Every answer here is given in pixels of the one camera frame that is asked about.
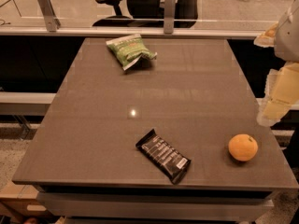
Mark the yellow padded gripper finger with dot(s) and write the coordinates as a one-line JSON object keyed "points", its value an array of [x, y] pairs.
{"points": [[281, 92], [267, 38]]}

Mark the black rxbar chocolate wrapper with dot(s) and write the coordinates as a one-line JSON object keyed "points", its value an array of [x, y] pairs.
{"points": [[165, 157]]}

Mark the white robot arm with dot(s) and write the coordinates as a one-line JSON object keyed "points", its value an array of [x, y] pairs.
{"points": [[286, 46]]}

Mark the green jalapeno chip bag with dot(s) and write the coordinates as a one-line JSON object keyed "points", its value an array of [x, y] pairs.
{"points": [[129, 50]]}

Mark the orange fruit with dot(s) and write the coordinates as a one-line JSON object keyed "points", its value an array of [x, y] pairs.
{"points": [[243, 147]]}

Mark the black office chair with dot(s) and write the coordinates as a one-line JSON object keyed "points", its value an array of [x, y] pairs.
{"points": [[149, 13]]}

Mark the cardboard box under table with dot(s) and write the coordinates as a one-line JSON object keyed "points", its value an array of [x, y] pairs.
{"points": [[20, 201]]}

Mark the middle metal glass bracket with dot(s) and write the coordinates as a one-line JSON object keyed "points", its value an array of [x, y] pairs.
{"points": [[169, 15]]}

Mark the metal glass bracket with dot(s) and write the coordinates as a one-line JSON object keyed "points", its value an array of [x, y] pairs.
{"points": [[169, 15], [51, 21]]}

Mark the left metal glass bracket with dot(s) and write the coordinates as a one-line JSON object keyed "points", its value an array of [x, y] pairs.
{"points": [[51, 21]]}

